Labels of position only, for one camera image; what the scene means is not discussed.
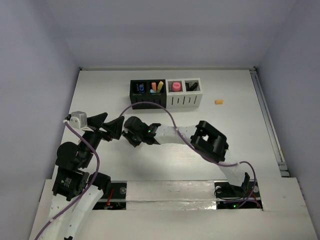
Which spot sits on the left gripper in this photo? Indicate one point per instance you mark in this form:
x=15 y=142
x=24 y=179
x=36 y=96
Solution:
x=100 y=130

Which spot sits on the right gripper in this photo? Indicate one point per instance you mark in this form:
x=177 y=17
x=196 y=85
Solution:
x=128 y=134

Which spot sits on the yellow pencil-shaped pen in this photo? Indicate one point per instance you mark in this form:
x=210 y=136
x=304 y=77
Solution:
x=160 y=86

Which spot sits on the pink glue stick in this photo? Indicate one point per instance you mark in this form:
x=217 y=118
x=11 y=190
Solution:
x=176 y=86

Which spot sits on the blue black highlighter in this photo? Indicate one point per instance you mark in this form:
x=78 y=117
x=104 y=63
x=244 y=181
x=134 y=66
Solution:
x=191 y=87

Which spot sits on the orange yellow eraser cap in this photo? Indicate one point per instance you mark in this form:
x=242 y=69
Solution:
x=219 y=102

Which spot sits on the grey pencil-shaped pen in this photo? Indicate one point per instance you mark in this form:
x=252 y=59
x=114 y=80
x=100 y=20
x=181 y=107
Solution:
x=154 y=86

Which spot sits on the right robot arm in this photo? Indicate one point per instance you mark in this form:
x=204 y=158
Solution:
x=205 y=139

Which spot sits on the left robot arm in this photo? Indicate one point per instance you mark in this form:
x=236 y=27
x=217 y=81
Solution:
x=75 y=191

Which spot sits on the blue item in container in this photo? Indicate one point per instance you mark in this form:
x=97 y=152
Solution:
x=141 y=88

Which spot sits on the black double container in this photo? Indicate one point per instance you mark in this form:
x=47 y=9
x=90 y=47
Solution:
x=159 y=98

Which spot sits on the silver foil tape strip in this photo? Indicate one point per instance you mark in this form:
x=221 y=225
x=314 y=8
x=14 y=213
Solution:
x=181 y=195

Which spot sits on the white double container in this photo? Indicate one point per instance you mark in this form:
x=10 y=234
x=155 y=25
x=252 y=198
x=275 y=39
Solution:
x=183 y=99

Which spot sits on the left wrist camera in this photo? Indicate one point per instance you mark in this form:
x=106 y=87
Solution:
x=78 y=120

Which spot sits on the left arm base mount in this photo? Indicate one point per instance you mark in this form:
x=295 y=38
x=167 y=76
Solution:
x=115 y=199

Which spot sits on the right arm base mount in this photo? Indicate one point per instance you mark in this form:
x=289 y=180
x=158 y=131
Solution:
x=231 y=198

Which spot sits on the aluminium rail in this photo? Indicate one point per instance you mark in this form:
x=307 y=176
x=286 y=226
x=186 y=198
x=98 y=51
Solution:
x=282 y=165

